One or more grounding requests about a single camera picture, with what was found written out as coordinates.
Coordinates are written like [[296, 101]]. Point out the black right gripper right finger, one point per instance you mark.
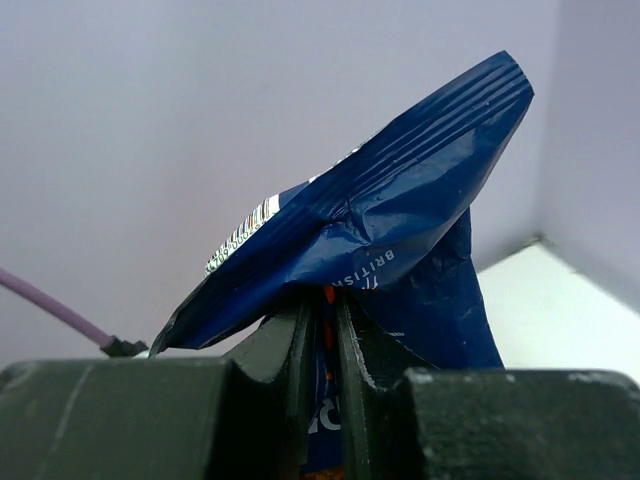
[[378, 415]]

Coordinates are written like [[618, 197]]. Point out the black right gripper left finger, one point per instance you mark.
[[263, 427]]

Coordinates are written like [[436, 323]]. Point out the blue Burts chip bag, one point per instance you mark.
[[389, 223]]

